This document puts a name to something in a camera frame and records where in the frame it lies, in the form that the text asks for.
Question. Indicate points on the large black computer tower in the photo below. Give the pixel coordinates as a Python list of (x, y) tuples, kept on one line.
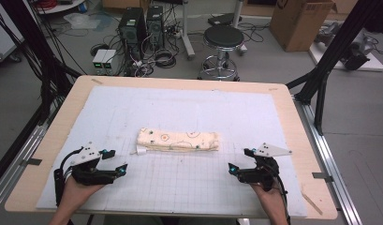
[(131, 31)]

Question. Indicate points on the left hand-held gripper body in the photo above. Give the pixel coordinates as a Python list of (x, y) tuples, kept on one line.
[(86, 156)]

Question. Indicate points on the white gridded mat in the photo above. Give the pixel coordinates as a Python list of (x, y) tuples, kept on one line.
[(192, 106)]

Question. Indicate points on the white cabinet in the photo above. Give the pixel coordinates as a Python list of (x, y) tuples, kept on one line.
[(3, 40)]

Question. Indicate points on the white round table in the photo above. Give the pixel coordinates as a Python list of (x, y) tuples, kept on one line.
[(64, 7)]

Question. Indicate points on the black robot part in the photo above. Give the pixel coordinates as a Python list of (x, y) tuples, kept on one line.
[(354, 57)]

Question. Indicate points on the aluminium rail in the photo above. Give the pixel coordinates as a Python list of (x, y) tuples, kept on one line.
[(326, 156), (20, 156)]

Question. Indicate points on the thin wooden stick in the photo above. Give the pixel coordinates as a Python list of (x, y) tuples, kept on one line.
[(311, 202)]

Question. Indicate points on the person's right hand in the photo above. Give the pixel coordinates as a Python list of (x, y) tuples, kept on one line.
[(270, 201)]

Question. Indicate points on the person's left hand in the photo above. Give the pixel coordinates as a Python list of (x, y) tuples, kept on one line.
[(75, 197)]

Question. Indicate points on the brown cardboard box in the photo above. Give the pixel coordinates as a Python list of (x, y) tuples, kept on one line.
[(298, 28)]

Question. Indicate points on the grey metal stand leg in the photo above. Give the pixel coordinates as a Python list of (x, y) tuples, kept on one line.
[(239, 12), (186, 34)]

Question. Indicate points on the grey robot part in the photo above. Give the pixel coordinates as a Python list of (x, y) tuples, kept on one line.
[(326, 33)]

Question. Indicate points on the flat black bag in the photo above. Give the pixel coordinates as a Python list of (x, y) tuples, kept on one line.
[(223, 19)]

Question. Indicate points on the white board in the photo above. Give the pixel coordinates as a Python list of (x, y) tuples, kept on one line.
[(376, 64)]

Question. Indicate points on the cream cloth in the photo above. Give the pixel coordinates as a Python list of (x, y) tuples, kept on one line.
[(176, 140)]

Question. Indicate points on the black round stool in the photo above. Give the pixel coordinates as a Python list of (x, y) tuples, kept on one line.
[(223, 37)]

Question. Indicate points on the white power supply unit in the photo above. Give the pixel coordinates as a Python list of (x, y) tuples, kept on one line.
[(98, 61), (109, 61)]

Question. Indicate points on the clear plastic sheet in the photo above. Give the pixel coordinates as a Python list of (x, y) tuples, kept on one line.
[(81, 21)]

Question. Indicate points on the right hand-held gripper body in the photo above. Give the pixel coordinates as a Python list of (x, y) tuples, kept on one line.
[(270, 150)]

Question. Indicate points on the slim black computer tower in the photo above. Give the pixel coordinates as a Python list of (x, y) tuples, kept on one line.
[(154, 28)]

